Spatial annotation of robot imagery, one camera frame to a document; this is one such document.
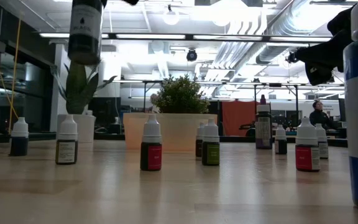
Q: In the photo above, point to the bushy green potted plant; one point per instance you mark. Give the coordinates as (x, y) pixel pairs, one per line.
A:
(179, 96)

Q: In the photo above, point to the orange partition screen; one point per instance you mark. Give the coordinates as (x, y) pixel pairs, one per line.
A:
(236, 118)

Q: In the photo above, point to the long linear ceiling light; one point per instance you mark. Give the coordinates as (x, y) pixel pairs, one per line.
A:
(151, 36)

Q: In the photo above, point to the large black food coloring bottle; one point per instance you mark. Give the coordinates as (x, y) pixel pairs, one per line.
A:
(85, 31)

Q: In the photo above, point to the black aluminium rig frame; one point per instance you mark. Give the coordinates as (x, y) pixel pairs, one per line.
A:
(104, 136)

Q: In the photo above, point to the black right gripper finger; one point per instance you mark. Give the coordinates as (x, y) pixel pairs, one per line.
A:
(322, 51)
(322, 70)

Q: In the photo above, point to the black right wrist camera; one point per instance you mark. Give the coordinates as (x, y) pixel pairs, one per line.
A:
(340, 20)

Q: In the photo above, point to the green snake plant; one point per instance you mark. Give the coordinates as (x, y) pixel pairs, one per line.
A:
(76, 90)

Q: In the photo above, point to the black screen panel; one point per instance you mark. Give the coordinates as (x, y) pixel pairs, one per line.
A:
(104, 109)

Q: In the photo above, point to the black ceiling spotlight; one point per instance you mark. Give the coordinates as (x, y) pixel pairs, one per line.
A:
(192, 55)

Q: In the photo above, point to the round white pendant lamp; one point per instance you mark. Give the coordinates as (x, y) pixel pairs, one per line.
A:
(171, 17)

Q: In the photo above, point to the large purple food coloring bottle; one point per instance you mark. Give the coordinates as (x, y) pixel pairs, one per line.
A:
(263, 130)

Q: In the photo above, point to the small green label dropper bottle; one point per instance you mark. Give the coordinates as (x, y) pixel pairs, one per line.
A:
(210, 152)

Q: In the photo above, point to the person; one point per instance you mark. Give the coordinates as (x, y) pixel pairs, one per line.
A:
(319, 116)

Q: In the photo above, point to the small dark dropper bottle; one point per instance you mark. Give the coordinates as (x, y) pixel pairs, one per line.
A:
(281, 144)
(19, 146)

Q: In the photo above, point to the small red label dropper bottle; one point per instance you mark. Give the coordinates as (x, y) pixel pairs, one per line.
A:
(151, 155)
(306, 155)

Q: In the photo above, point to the black track light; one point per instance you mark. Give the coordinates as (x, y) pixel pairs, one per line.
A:
(291, 57)

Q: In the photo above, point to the orange translucent plastic tray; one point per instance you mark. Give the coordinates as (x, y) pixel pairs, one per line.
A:
(176, 137)

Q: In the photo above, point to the small black label dropper bottle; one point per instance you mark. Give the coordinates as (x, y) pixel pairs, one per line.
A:
(198, 146)

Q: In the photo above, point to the silver ventilation duct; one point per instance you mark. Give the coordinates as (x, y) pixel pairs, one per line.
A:
(291, 21)

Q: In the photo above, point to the white round plant pot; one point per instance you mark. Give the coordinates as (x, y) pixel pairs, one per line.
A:
(87, 129)

